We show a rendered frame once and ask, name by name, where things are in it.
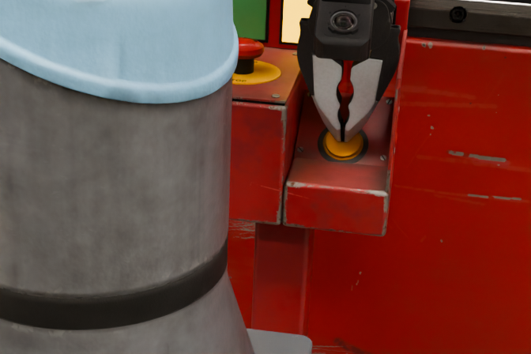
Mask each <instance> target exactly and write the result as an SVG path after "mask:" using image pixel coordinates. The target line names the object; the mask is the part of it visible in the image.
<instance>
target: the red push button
mask: <svg viewBox="0 0 531 354"><path fill-rule="evenodd" d="M238 40H239V56H238V62H237V66H236V68H235V72H234V73H236V74H250V73H253V72H254V59H255V58H258V57H260V56H262V54H263V52H264V46H263V44H262V43H260V42H258V41H257V40H255V39H251V38H246V37H238Z"/></svg>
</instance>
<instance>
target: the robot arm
mask: <svg viewBox="0 0 531 354"><path fill-rule="evenodd" d="M307 4H308V5H309V6H310V7H312V9H311V13H310V16H309V18H305V17H302V18H301V19H300V21H299V27H300V34H299V40H298V44H297V58H298V63H299V67H300V70H301V72H302V75H303V78H304V80H305V82H306V85H307V88H308V90H309V93H310V94H311V96H312V98H313V101H314V104H315V106H316V108H317V110H318V113H319V114H320V116H321V118H322V121H323V122H324V124H325V125H326V127H327V129H328V130H329V132H330V133H331V134H332V135H333V137H334V138H335V139H336V140H337V141H339V142H341V141H343V142H349V141H350V140H351V139H352V138H353V137H354V136H356V135H357V134H358V133H359V132H360V130H361V129H362V128H363V126H364V125H365V123H366V122H367V120H368V119H369V117H370V116H371V114H372V112H373V110H374V109H375V107H376V105H377V103H378V102H379V101H380V100H381V98H382V95H383V93H384V92H385V91H386V88H387V87H388V85H389V83H390V82H391V80H392V78H393V76H394V74H395V72H396V69H397V64H398V60H399V54H400V44H399V39H398V37H399V34H400V31H401V26H400V25H395V24H392V23H393V15H394V10H395V7H396V4H395V3H394V0H307ZM238 56H239V40H238V35H237V31H236V29H235V25H234V23H233V5H232V0H0V354H254V350H253V347H252V345H251V342H250V338H249V336H248V333H247V329H246V327H245V324H244V321H243V317H242V315H241V312H240V309H239V305H238V303H237V300H236V297H235V293H234V291H233V288H232V284H231V281H230V280H229V277H228V217H229V188H230V159H231V131H232V75H233V73H234V72H235V68H236V66H237V62H238ZM343 60H349V61H353V63H352V68H351V74H350V81H351V83H352V87H353V94H352V95H351V97H350V99H349V103H348V112H349V114H348V117H347V119H346V120H345V126H344V132H343V118H342V116H341V111H340V106H341V100H342V97H341V94H340V92H339V89H338V85H339V84H340V82H341V79H342V76H343V73H344V61H343Z"/></svg>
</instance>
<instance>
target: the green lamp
mask: <svg viewBox="0 0 531 354"><path fill-rule="evenodd" d="M266 3H267V0H232V5H233V23H234V25H235V29H236V31H237V35H238V37H246V38H251V39H255V40H265V39H266Z"/></svg>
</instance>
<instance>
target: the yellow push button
mask: <svg viewBox="0 0 531 354"><path fill-rule="evenodd" d="M323 148H324V149H325V151H326V153H327V154H328V155H329V156H331V157H332V158H334V159H336V160H350V159H352V158H354V157H356V156H357V155H359V154H360V152H361V150H362V148H363V138H362V136H361V135H360V133H358V134H357V135H356V136H354V137H353V138H352V139H351V140H350V141H349V142H343V141H341V142H339V141H337V140H336V139H335V138H334V137H333V135H332V134H331V133H330V132H329V131H328V132H327V134H326V135H325V137H324V139H323Z"/></svg>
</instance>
